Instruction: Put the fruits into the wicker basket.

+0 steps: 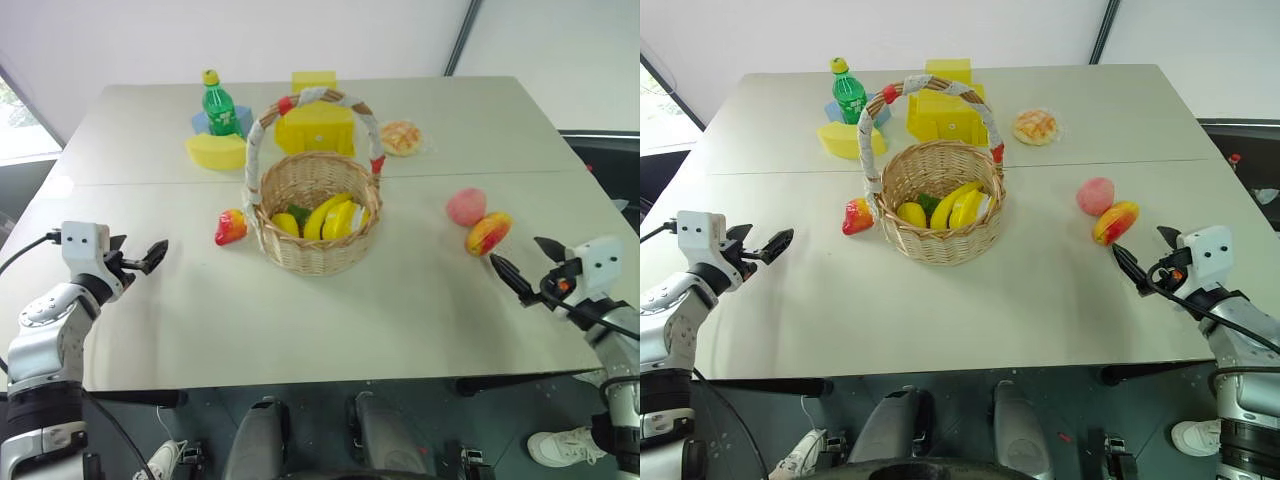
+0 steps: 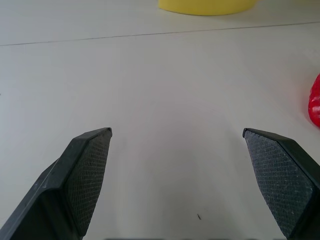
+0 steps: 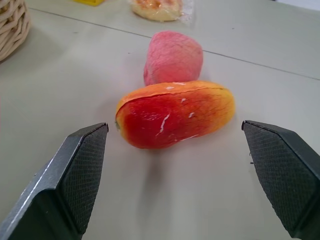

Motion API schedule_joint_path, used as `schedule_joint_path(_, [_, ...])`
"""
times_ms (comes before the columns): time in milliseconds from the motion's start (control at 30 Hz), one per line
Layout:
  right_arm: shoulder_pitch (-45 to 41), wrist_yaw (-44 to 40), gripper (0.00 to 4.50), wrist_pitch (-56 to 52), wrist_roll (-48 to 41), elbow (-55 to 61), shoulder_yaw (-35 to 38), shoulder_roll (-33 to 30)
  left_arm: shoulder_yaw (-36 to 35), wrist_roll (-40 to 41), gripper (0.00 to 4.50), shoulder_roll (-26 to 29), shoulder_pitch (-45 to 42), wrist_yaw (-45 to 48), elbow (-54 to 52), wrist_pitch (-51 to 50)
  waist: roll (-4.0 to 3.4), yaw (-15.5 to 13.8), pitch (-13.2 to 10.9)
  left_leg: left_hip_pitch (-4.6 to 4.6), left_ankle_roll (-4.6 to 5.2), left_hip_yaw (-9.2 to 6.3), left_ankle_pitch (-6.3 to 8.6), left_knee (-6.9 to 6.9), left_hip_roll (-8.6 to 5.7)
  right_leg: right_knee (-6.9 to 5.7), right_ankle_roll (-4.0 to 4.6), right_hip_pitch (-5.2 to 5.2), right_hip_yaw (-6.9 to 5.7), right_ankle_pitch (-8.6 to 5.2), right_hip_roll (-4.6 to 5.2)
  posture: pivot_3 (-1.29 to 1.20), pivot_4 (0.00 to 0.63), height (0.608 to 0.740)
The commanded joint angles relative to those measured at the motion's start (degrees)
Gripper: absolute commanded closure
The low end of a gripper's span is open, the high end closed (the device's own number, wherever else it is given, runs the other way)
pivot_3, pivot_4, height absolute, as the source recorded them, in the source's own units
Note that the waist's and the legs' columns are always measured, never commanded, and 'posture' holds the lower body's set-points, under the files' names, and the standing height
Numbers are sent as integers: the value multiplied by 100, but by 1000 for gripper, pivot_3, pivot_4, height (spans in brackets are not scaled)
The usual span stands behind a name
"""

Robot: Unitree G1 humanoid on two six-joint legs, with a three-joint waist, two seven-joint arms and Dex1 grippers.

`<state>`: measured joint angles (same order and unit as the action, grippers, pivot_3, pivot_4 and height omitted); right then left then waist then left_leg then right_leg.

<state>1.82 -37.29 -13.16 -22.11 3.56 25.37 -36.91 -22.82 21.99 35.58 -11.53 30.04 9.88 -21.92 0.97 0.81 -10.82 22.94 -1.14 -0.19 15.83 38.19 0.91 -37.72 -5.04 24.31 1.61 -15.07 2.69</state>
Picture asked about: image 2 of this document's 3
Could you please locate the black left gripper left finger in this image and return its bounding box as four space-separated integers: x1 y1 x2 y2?
0 127 113 240

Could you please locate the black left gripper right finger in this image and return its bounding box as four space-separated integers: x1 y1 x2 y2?
242 127 320 240

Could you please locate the red plastic object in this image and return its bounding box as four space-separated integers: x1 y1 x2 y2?
307 73 320 127

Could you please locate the yellow bowl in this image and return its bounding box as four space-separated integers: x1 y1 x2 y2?
157 0 257 17

